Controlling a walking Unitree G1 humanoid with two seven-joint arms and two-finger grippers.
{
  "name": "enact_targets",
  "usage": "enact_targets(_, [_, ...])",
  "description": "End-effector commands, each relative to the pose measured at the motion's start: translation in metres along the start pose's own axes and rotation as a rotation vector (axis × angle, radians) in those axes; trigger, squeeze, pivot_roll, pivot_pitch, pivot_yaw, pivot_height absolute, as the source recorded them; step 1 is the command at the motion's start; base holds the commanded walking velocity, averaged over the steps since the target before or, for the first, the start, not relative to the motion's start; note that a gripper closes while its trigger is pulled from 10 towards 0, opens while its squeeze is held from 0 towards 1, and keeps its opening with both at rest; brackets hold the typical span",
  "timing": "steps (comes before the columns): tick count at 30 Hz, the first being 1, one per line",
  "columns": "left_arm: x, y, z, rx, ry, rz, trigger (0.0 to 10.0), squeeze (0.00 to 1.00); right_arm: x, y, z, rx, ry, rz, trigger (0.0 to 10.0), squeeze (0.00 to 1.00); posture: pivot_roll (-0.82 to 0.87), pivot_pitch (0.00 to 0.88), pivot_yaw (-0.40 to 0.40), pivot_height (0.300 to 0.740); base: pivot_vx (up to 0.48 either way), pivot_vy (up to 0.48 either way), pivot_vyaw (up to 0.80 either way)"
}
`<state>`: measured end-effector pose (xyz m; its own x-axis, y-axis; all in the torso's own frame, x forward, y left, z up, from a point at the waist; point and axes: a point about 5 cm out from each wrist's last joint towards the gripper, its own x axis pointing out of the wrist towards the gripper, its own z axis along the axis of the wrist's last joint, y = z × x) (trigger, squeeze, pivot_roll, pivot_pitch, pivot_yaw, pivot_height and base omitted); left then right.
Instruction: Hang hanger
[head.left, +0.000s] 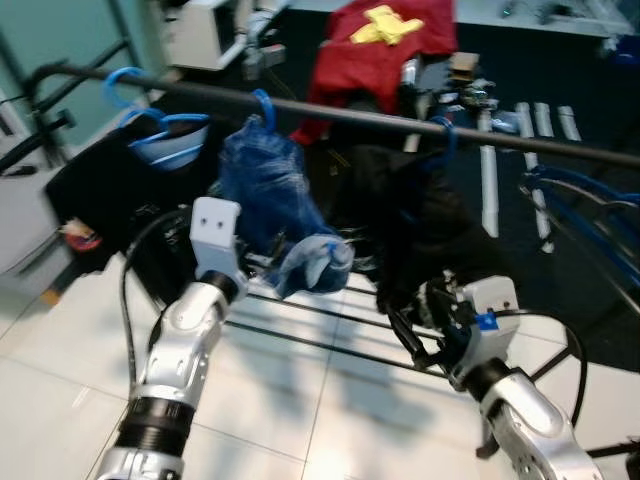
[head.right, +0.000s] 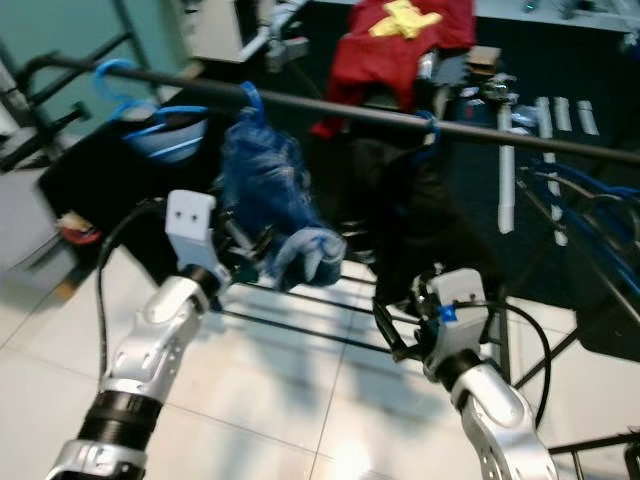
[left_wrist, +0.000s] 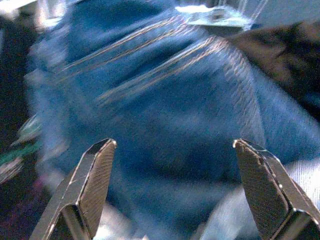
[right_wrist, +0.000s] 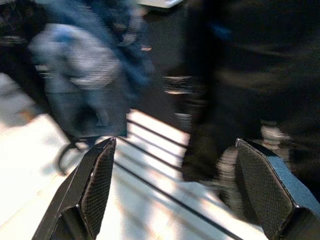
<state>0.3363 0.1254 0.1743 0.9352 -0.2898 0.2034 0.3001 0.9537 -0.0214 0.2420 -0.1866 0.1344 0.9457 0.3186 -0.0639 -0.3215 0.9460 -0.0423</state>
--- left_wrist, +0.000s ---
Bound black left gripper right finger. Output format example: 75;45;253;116
232;138;320;240

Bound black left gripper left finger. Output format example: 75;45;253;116
29;137;117;240

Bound blue denim shorts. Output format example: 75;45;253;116
26;0;320;240

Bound white garment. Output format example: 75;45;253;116
97;158;320;240

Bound black t-shirt small white print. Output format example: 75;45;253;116
226;21;320;121

